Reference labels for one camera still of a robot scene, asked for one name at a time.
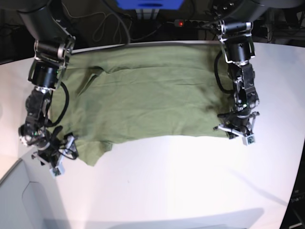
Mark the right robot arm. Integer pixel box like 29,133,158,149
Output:
19,0,78,176

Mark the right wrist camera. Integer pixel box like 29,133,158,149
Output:
50,165,65,178

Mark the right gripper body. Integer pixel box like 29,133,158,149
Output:
31,133,79,169

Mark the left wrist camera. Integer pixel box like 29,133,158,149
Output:
243,135,255,146

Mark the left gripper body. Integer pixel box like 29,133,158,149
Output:
213,111,260,139

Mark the black power strip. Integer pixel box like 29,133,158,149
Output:
173,19,208,28

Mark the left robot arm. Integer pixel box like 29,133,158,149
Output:
211,0,267,146

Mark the green T-shirt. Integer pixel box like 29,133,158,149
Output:
61,45,231,166

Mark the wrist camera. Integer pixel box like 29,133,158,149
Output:
243,135,255,146
50,165,65,178

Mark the blue box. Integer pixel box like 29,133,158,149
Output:
116,0,184,10

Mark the grey cable loop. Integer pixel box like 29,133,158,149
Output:
92,11,134,43

